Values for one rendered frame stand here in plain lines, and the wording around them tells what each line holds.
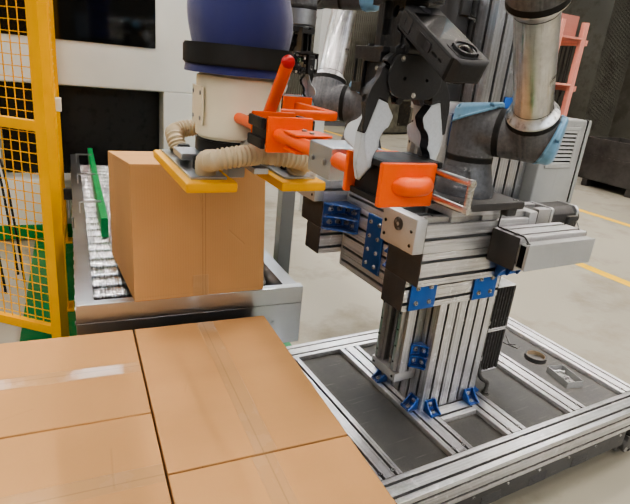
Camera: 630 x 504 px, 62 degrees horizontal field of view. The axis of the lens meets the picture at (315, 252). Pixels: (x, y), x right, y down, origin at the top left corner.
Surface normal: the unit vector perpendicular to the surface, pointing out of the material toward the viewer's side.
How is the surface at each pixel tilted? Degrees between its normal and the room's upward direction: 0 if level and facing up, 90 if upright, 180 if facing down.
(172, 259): 83
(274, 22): 86
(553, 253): 90
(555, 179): 90
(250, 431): 0
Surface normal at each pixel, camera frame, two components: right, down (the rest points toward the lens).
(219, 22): -0.26, 0.20
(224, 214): 0.44, 0.23
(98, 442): 0.10, -0.94
